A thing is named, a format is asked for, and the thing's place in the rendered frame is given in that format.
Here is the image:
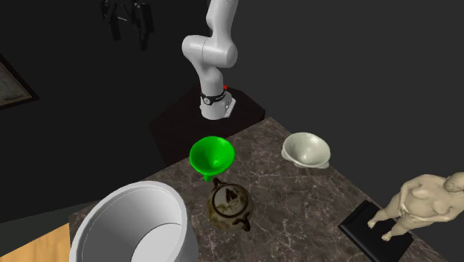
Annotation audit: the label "green funnel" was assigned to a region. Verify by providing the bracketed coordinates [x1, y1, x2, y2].
[189, 135, 236, 182]

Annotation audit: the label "dark robot stand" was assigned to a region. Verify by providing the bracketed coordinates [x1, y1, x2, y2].
[148, 84, 266, 167]

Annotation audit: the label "brown ceramic teapot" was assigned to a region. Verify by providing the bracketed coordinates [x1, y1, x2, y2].
[207, 177, 254, 232]

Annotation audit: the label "pale grey-white bowl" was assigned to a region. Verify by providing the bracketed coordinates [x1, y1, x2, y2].
[281, 132, 332, 170]

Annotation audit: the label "large white cup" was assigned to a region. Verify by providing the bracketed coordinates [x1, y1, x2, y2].
[68, 180, 199, 262]

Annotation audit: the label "beige human figure on black base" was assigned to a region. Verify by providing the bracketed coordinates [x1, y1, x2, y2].
[338, 171, 464, 262]

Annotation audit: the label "dark clothes on wall hooks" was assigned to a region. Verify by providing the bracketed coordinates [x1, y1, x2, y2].
[100, 0, 155, 51]

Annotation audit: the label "framed wall picture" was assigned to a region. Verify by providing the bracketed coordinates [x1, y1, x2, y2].
[0, 54, 39, 111]

